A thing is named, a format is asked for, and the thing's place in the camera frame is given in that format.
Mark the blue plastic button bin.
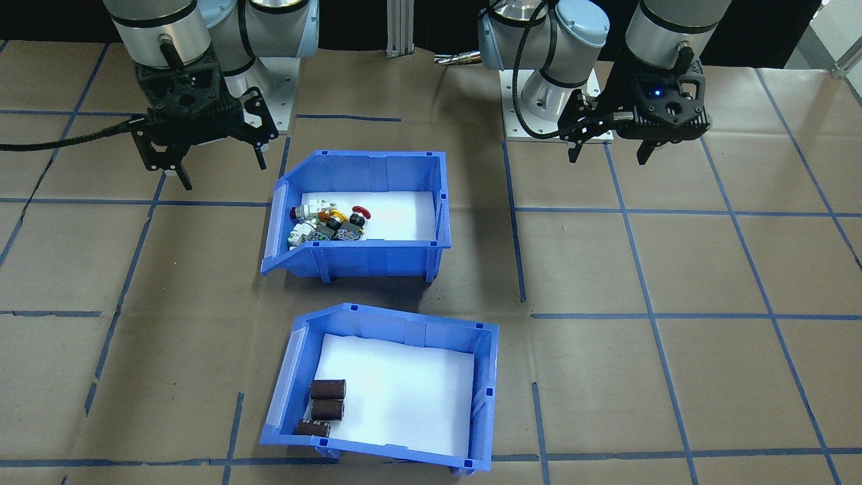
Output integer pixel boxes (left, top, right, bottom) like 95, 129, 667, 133
261, 150, 452, 284

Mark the blue plastic battery bin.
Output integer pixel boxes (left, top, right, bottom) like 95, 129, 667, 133
259, 303, 500, 479

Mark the white red push button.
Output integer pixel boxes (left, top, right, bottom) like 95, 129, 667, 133
291, 202, 337, 222

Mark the white green push button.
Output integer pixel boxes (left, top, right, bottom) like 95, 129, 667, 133
288, 222, 321, 250

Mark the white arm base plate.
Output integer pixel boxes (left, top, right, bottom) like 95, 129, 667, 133
226, 57, 302, 132
500, 64, 615, 142

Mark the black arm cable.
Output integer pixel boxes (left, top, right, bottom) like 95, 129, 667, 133
512, 0, 624, 141
0, 116, 147, 152

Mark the aluminium profile post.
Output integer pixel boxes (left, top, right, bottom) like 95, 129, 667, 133
386, 0, 416, 58

